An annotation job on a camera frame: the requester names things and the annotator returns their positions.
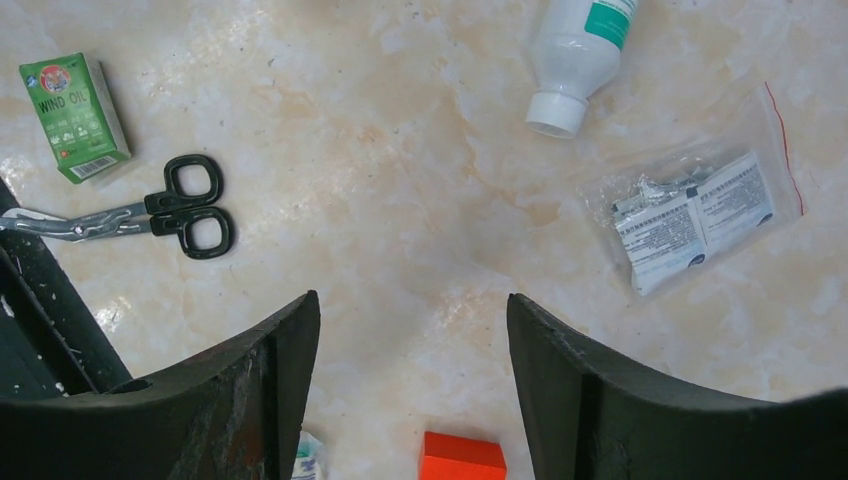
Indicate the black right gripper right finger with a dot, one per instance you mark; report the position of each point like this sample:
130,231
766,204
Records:
591,412

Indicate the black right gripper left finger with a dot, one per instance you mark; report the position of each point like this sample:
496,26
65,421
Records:
232,411

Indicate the small teal pad packet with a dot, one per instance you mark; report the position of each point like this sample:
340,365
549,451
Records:
310,458

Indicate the clear bag wipe sachets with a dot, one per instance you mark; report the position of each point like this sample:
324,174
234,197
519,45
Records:
673,212

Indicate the white bottle green label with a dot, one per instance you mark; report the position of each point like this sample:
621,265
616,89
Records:
576,52

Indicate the orange small box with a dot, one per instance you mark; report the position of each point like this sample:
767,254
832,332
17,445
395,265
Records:
449,457

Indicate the green wind oil box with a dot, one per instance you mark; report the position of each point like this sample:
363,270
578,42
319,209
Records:
75,109

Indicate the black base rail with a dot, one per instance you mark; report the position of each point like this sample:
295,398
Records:
51,345

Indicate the black handled scissors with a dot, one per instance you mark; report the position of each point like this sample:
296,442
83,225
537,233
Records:
171,212

